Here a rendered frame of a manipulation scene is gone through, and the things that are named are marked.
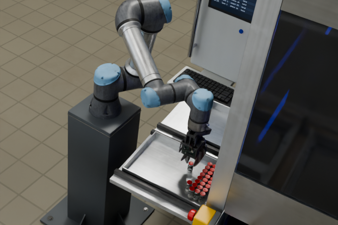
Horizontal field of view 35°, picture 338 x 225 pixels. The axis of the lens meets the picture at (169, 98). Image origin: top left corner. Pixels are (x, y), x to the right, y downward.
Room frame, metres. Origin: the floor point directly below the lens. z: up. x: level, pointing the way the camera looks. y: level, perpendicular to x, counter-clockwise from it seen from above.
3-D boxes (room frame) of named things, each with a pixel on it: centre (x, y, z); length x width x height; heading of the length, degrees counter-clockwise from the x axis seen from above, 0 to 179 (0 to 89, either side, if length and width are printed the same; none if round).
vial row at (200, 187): (1.44, -0.19, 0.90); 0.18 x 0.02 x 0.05; 157
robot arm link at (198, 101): (1.50, -0.12, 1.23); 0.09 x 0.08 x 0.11; 31
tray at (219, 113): (1.76, -0.31, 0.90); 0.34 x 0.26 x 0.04; 67
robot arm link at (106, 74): (1.93, 0.29, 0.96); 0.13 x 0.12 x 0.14; 121
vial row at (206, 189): (1.43, -0.21, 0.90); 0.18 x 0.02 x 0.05; 157
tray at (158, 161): (1.49, -0.07, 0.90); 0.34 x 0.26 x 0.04; 66
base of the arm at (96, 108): (1.92, 0.29, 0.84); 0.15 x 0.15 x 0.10
